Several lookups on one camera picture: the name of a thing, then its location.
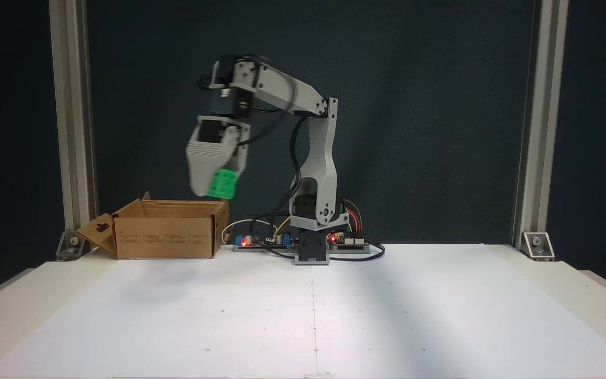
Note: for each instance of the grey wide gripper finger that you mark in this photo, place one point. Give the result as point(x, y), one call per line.
point(200, 163)

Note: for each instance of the grey narrow gripper finger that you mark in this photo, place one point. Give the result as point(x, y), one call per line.
point(243, 147)

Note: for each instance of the green die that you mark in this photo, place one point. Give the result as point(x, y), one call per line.
point(224, 184)

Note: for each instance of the brown cardboard box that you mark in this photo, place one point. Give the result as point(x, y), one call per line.
point(166, 239)

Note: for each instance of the blue circuit board red LED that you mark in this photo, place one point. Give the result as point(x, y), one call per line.
point(253, 241)

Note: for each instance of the grey board mounting plate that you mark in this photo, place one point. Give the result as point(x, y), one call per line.
point(355, 250)

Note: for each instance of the aluminium frame post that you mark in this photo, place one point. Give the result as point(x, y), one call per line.
point(542, 105)
point(71, 105)

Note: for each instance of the metal corner bracket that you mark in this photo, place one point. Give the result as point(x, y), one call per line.
point(73, 242)
point(537, 243)

